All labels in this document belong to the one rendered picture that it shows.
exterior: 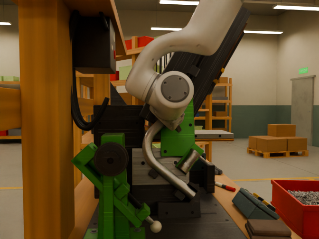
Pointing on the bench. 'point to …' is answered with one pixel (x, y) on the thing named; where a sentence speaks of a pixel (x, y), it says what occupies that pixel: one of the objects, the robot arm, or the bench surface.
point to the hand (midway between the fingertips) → (163, 120)
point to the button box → (253, 206)
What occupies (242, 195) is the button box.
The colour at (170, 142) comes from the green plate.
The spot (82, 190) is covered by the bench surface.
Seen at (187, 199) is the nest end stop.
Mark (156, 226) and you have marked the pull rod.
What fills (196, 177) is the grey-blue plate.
